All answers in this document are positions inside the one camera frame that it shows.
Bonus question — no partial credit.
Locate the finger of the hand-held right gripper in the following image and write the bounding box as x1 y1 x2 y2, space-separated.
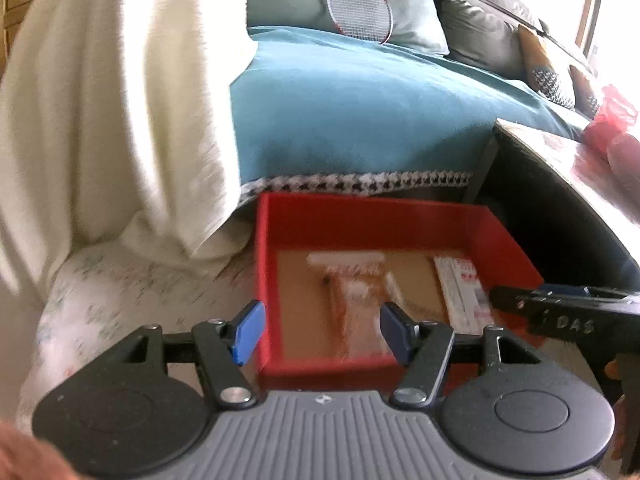
492 286 640 318
537 284 640 302

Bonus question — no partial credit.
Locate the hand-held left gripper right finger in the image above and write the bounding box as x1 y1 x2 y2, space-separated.
379 301 546 409

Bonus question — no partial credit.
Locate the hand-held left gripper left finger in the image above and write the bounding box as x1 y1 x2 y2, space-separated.
117 300 266 409

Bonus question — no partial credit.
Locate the red cardboard box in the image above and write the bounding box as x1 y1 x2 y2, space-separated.
254 191 546 391

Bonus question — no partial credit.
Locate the white snack packet red label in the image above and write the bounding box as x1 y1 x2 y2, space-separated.
433 255 495 332

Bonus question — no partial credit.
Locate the orange and white snack packet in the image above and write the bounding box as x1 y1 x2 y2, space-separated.
306 251 402 357

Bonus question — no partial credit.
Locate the dark glossy coffee table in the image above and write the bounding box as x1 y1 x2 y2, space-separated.
465 118 640 307

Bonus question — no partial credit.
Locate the pink blurred object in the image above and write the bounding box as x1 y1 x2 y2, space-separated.
606 131 640 188

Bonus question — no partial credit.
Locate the red plastic bag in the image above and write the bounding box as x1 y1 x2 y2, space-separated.
583 84 640 155

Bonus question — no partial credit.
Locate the orange houndstooth cushion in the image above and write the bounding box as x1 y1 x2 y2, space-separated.
569 62 604 117
516 23 577 111

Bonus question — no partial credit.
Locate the teal blanket houndstooth trim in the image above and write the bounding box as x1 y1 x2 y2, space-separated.
229 25 592 207

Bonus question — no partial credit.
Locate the reddish brown cloth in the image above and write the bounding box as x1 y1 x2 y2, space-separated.
0 419 78 480

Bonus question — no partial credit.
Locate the white fluffy blanket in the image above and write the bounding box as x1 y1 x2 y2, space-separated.
0 0 259 292

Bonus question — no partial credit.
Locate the grey leather sofa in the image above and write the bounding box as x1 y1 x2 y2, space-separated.
429 0 598 88

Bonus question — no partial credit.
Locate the red badminton racket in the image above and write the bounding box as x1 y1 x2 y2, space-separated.
326 0 393 46

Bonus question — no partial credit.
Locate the wooden cabinet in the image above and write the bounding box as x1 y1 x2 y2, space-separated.
0 0 58 68

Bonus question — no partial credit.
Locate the window frame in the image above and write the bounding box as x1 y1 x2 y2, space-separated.
574 0 613 58

